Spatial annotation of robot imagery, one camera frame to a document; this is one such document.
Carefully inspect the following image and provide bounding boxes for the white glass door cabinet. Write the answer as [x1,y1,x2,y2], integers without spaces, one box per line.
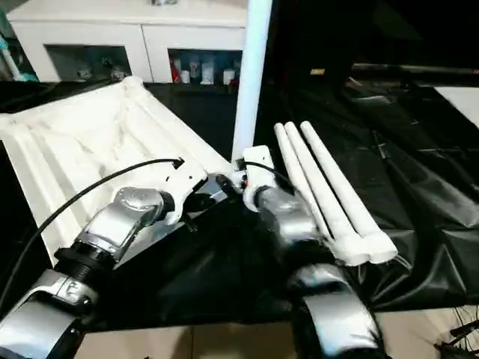
[6,0,250,85]

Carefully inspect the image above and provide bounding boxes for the black tangled wires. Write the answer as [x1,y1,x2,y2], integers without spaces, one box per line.
[436,306,479,359]

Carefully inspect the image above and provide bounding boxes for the teal and white pole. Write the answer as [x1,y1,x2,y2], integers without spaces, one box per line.
[0,33,40,83]

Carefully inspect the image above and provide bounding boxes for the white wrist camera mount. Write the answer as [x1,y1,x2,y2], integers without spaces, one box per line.
[241,145,276,210]
[162,159,209,225]

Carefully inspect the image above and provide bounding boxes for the long black rod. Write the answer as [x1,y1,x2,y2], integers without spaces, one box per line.
[351,62,479,78]

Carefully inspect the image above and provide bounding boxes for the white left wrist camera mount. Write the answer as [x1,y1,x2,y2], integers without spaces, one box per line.
[162,159,209,225]

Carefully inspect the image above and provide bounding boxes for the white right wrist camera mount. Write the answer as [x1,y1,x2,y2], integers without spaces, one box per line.
[241,145,276,210]

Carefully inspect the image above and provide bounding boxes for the flat white board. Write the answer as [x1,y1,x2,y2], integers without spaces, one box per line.
[436,86,479,130]

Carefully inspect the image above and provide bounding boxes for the black left wrist camera cable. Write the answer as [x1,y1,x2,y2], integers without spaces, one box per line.
[0,159,185,300]

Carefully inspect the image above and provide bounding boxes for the black work mat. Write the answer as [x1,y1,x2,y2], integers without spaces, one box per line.
[0,80,479,330]

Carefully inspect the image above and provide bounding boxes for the white plastic table leg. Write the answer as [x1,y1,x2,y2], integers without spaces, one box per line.
[300,120,398,263]
[284,121,371,267]
[272,122,338,248]
[231,0,273,164]

